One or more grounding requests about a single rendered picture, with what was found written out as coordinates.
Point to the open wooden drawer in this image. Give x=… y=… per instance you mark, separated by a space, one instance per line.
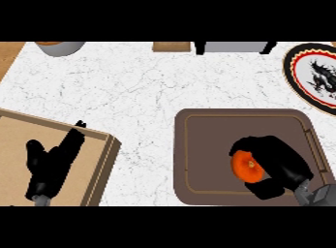
x=12 y=161

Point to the dragon print plate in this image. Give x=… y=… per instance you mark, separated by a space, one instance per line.
x=324 y=79

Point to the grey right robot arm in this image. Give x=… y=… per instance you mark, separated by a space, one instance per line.
x=322 y=195

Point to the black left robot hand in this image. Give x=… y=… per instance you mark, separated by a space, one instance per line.
x=50 y=168

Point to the grey bowl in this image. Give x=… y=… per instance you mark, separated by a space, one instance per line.
x=60 y=47

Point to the grey appliance with black legs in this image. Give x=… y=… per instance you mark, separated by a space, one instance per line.
x=234 y=47

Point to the small wooden block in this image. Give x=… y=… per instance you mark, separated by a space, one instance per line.
x=171 y=46

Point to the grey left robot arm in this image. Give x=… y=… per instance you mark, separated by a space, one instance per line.
x=41 y=200

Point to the brown tray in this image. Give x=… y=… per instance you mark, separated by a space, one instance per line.
x=212 y=155

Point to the orange squash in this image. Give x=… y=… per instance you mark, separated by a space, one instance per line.
x=247 y=166

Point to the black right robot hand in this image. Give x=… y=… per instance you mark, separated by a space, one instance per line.
x=281 y=163

